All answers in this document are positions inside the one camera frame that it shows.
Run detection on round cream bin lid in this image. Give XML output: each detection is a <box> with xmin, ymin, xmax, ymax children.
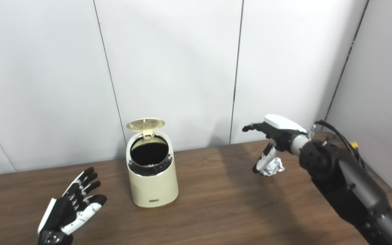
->
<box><xmin>126</xmin><ymin>118</ymin><xmax>165</xmax><ymax>139</ymax></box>

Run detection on cream-colored desktop trash bin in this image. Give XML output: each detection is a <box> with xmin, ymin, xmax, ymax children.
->
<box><xmin>126</xmin><ymin>131</ymin><xmax>179</xmax><ymax>208</ymax></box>

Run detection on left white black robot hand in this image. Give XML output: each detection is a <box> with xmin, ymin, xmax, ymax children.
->
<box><xmin>37</xmin><ymin>167</ymin><xmax>108</xmax><ymax>240</ymax></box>

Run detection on white paper ball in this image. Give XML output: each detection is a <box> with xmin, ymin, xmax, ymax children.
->
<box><xmin>260</xmin><ymin>157</ymin><xmax>285</xmax><ymax>177</ymax></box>

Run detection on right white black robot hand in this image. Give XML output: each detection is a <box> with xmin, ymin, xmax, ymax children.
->
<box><xmin>242</xmin><ymin>114</ymin><xmax>308</xmax><ymax>174</ymax></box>

